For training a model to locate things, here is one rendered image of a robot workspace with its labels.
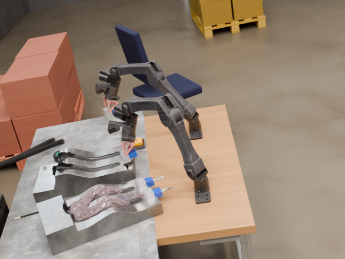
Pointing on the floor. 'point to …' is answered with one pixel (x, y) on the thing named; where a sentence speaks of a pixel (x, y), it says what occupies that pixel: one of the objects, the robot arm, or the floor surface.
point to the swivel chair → (146, 89)
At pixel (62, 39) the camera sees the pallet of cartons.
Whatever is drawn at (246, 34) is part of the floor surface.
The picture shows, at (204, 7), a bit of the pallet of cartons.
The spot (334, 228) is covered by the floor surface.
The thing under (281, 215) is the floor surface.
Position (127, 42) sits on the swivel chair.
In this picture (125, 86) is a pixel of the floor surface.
